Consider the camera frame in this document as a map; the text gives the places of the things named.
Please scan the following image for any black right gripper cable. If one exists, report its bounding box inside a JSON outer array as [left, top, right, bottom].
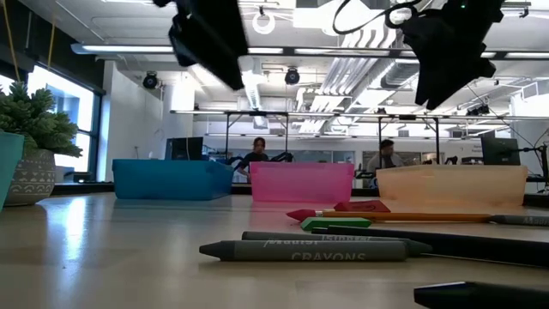
[[332, 0, 424, 36]]

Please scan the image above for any pink translucent plastic bin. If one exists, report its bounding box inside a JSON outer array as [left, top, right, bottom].
[[249, 161, 356, 204]]

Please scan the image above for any black pen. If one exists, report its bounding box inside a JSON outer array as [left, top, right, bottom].
[[413, 281, 549, 309], [310, 226, 549, 269]]

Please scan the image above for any long ceiling light strip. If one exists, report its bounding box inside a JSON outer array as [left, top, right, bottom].
[[70, 42, 549, 61]]

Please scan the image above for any small black box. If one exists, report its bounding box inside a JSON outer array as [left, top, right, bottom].
[[63, 171, 92, 185]]

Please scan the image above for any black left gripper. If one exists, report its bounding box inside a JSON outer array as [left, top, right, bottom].
[[152, 0, 250, 91]]

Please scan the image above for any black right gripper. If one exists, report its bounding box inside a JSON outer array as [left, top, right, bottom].
[[401, 0, 505, 111]]

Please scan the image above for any person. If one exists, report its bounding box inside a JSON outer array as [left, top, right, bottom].
[[365, 138, 405, 175], [237, 136, 272, 180]]

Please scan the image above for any black gantry frame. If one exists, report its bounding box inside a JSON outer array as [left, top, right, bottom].
[[222, 110, 442, 173]]

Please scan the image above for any yellow pencil pink eraser cap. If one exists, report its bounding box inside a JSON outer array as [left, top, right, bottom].
[[286, 209, 494, 224]]

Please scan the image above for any large window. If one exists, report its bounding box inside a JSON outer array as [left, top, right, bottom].
[[0, 64, 103, 182]]

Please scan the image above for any white ring lamp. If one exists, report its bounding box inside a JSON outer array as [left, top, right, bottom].
[[251, 10, 277, 36]]

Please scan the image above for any blue plastic bin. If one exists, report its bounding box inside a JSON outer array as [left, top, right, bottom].
[[112, 159, 235, 202]]

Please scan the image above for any orange translucent plastic bin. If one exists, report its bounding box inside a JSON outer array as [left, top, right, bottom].
[[376, 165, 529, 208]]

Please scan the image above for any grey round ventilation duct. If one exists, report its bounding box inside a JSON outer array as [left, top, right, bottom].
[[380, 59, 420, 90]]

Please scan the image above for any grey crayon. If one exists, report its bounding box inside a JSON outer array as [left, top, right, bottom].
[[487, 214, 549, 227], [198, 239, 409, 264], [240, 230, 434, 258]]

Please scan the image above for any green eraser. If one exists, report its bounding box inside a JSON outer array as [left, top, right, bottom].
[[299, 216, 373, 233]]

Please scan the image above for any red printed eraser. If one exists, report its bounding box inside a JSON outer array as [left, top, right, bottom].
[[333, 199, 392, 214]]

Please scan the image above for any black computer monitor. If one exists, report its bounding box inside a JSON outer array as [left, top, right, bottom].
[[164, 136, 205, 161], [480, 136, 522, 167]]

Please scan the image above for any teal translucent plastic bin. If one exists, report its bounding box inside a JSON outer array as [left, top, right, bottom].
[[0, 130, 26, 212]]

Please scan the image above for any yellow hanging cord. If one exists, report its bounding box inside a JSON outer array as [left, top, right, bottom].
[[46, 16, 57, 72], [2, 0, 21, 82]]

